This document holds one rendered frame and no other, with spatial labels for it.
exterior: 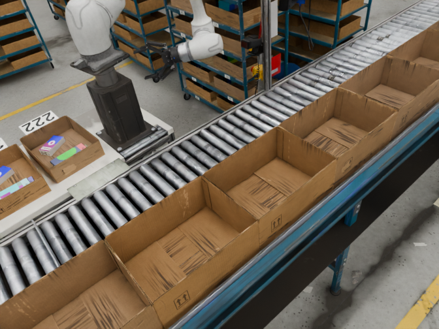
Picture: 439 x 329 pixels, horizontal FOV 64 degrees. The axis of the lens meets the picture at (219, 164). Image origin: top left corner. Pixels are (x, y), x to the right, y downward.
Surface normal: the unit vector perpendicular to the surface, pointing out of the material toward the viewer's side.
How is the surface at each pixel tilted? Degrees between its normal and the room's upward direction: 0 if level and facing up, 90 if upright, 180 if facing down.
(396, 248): 0
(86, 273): 90
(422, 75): 90
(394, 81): 89
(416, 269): 0
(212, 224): 0
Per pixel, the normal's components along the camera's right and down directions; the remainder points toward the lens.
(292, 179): -0.09, -0.74
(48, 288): 0.64, 0.46
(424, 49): -0.76, 0.49
